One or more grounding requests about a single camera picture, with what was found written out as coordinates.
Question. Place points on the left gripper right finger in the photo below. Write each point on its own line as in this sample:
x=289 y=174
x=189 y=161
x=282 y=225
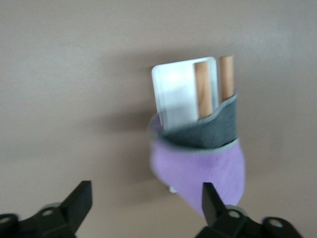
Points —
x=230 y=223

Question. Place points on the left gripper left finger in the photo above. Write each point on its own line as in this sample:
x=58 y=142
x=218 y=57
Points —
x=62 y=218

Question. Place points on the purple and grey towel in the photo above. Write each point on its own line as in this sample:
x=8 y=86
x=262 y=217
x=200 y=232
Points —
x=198 y=168

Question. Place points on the white rack with wooden bars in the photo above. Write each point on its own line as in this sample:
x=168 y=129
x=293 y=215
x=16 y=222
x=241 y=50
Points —
x=173 y=94

